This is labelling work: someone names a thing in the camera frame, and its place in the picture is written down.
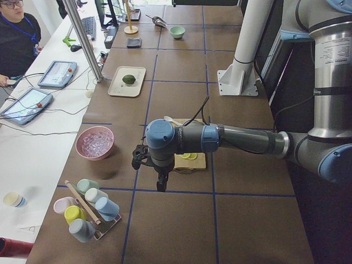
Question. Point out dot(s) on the blue cup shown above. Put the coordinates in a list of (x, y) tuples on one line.
[(107, 208)]

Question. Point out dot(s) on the white cup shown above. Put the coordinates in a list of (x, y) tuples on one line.
[(93, 194)]

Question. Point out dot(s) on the teach pendant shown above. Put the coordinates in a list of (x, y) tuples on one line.
[(30, 104), (58, 74)]

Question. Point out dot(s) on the white pillar mount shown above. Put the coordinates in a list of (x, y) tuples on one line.
[(239, 78)]

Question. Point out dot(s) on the lemon slice lower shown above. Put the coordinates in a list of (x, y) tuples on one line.
[(192, 156)]

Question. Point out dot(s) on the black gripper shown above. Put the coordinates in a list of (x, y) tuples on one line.
[(161, 170)]

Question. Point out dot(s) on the white tray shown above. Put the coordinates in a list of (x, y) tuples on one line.
[(118, 88)]

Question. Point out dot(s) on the wooden mug stand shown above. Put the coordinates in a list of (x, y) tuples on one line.
[(130, 29)]

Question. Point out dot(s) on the mint green bowl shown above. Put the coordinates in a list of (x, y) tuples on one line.
[(177, 32)]

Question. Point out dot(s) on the grey folded cloth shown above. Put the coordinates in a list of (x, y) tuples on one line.
[(134, 42)]

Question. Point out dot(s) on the cup rack with wooden handle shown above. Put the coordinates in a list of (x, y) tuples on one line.
[(92, 215)]

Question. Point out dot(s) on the green avocado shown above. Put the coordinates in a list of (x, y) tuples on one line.
[(129, 79)]

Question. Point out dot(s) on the aluminium frame post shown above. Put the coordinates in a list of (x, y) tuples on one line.
[(73, 14)]

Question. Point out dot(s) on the wooden cutting board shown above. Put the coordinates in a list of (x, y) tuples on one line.
[(187, 166)]

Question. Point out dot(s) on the yellow cup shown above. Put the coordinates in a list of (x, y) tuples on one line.
[(74, 212)]

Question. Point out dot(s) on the grey cup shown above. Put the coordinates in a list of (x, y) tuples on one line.
[(82, 230)]

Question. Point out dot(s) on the person in black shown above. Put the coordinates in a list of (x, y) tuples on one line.
[(20, 40)]

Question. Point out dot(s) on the steel scoop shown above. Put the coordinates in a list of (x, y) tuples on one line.
[(157, 21)]

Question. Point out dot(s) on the green cup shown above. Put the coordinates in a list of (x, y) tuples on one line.
[(84, 185)]

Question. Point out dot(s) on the teach pendant near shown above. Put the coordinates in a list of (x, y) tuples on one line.
[(30, 104)]

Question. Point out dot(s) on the pink cup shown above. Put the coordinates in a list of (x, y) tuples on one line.
[(62, 204)]

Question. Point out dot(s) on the black keyboard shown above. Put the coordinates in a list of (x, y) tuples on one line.
[(89, 25)]

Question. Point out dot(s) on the white spoon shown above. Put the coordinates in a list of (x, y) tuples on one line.
[(170, 119)]

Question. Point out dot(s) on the pink bowl with ice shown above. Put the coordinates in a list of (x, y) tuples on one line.
[(95, 143)]

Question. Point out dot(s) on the paper cup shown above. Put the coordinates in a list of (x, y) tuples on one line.
[(14, 199)]

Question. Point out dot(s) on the teach pendant far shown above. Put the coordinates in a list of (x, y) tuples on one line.
[(58, 74)]

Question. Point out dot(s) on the red object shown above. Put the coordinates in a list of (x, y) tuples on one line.
[(15, 248)]

